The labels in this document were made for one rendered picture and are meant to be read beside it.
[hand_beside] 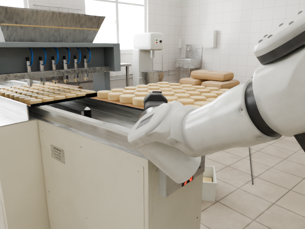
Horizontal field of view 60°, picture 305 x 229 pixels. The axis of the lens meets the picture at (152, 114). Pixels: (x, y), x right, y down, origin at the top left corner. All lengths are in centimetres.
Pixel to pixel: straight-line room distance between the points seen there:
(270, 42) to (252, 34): 506
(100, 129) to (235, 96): 70
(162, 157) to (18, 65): 104
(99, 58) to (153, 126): 124
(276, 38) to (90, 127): 81
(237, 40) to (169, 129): 515
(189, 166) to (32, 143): 101
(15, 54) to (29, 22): 15
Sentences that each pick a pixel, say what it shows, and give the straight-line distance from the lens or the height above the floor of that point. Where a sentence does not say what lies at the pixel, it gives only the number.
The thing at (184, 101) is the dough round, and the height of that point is 102.
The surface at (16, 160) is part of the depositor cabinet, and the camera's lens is 134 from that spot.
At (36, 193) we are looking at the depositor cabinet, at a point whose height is 47.
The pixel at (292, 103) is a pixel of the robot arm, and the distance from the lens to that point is 27.
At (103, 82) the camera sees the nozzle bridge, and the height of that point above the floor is 95.
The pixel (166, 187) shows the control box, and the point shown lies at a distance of 86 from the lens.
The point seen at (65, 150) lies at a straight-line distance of 117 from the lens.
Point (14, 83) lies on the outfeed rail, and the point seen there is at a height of 88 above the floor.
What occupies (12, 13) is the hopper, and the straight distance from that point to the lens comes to 131.
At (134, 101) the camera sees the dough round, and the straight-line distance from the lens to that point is 76.
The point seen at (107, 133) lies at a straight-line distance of 92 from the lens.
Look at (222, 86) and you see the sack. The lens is 456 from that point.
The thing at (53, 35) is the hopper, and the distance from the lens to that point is 142.
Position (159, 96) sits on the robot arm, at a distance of 61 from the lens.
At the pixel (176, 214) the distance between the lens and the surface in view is 103.
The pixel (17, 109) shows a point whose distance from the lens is 140.
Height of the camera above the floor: 116
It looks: 15 degrees down
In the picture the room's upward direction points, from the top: straight up
